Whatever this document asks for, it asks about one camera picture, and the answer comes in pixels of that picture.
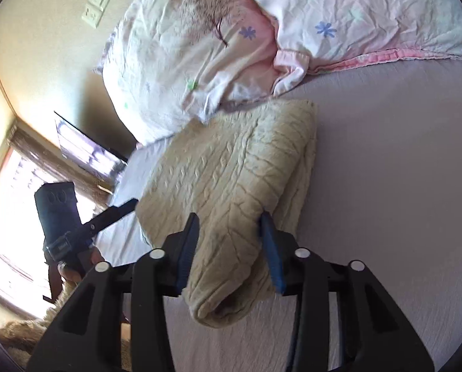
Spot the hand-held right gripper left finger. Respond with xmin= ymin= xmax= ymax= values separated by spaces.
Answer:
xmin=25 ymin=212 xmax=201 ymax=372

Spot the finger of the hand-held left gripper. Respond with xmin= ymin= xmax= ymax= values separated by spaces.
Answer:
xmin=80 ymin=198 xmax=139 ymax=238

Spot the pink floral quilt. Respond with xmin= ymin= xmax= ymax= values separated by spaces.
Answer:
xmin=233 ymin=0 xmax=462 ymax=98

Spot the cream knitted sweater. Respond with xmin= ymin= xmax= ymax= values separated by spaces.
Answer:
xmin=135 ymin=100 xmax=319 ymax=330

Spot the lilac bed sheet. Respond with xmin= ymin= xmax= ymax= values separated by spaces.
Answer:
xmin=95 ymin=59 xmax=462 ymax=372

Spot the white floral pillow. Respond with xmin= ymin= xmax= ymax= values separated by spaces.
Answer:
xmin=92 ymin=0 xmax=279 ymax=146

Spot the brown curtain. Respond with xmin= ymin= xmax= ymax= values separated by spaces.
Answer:
xmin=5 ymin=121 xmax=116 ymax=203

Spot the bright window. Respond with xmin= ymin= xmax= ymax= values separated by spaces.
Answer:
xmin=0 ymin=145 xmax=100 ymax=312

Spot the white wall socket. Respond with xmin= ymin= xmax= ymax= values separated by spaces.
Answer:
xmin=81 ymin=3 xmax=105 ymax=29

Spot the beige fur rug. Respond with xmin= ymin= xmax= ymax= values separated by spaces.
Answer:
xmin=0 ymin=290 xmax=73 ymax=369

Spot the dark framed screen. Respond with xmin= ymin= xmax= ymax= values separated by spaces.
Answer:
xmin=54 ymin=111 xmax=129 ymax=176

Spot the person's left hand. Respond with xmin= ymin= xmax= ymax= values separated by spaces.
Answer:
xmin=58 ymin=249 xmax=104 ymax=280

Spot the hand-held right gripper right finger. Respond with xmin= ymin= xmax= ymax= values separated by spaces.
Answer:
xmin=257 ymin=211 xmax=436 ymax=372

